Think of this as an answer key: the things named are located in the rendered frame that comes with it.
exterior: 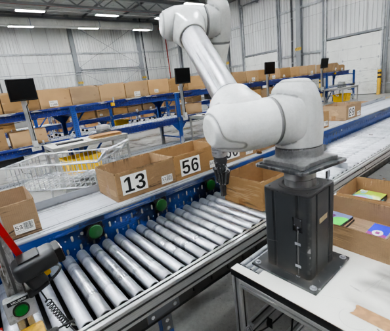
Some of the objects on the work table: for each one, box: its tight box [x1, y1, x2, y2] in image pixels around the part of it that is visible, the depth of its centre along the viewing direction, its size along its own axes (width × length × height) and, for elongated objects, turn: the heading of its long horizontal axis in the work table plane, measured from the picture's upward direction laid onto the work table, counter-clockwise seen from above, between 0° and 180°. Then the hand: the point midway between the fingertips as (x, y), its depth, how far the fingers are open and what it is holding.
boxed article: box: [366, 223, 390, 239], centre depth 117 cm, size 8×16×2 cm, turn 152°
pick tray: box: [333, 194, 390, 265], centre depth 122 cm, size 28×38×10 cm
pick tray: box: [336, 177, 390, 213], centre depth 138 cm, size 28×38×10 cm
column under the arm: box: [252, 176, 349, 296], centre depth 104 cm, size 26×26×33 cm
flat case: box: [333, 211, 353, 227], centre depth 130 cm, size 14×19×2 cm
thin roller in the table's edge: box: [240, 244, 267, 267], centre depth 120 cm, size 2×28×2 cm, turn 153°
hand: (223, 190), depth 162 cm, fingers closed
